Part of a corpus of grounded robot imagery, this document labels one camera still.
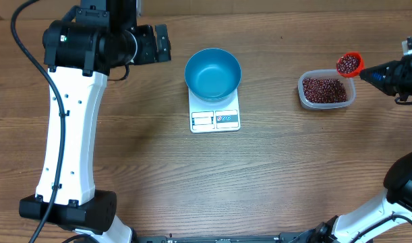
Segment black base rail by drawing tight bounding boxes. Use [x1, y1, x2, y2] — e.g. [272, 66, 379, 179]
[134, 230, 313, 243]

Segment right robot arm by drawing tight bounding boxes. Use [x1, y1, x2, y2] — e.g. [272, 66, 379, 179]
[292, 55, 412, 242]

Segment clear plastic container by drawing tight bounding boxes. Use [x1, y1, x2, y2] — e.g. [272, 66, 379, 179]
[297, 69, 356, 110]

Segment red beans in container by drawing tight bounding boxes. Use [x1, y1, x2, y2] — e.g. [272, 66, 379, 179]
[302, 78, 347, 103]

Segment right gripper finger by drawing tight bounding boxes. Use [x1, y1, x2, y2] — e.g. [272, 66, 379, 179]
[359, 72, 394, 97]
[360, 61, 399, 76]

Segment white digital kitchen scale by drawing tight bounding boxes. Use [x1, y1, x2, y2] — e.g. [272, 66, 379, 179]
[188, 90, 241, 134]

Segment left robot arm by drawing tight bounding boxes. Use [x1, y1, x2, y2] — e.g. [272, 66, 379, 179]
[19, 0, 171, 242]

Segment orange measuring scoop blue handle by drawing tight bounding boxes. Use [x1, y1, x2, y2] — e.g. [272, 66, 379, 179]
[337, 52, 365, 78]

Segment red beans in scoop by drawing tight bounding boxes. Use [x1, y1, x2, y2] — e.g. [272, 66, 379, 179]
[336, 55, 360, 74]

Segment blue metal bowl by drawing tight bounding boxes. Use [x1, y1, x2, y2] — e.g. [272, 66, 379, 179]
[184, 48, 242, 102]

